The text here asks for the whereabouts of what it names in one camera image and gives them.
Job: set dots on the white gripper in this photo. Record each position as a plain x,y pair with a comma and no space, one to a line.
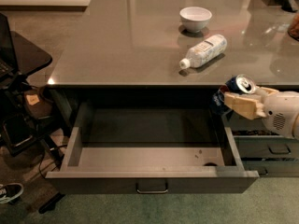
277,109

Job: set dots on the blue pepsi can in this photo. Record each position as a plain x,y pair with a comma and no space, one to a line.
240,84

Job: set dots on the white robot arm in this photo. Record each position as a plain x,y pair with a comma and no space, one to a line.
278,110

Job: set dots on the open grey top drawer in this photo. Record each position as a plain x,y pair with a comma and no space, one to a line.
111,150

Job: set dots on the white plastic bottle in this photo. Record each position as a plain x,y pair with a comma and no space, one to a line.
204,52

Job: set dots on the white ceramic bowl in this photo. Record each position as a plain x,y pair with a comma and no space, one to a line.
194,19

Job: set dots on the brown bag with tag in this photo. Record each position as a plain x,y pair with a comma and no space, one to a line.
38,102

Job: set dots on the black laptop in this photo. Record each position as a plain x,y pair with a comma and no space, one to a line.
8,61

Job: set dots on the black and white shoe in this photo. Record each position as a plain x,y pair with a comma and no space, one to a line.
10,193

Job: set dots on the metal drawer handle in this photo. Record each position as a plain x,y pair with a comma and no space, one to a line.
151,187

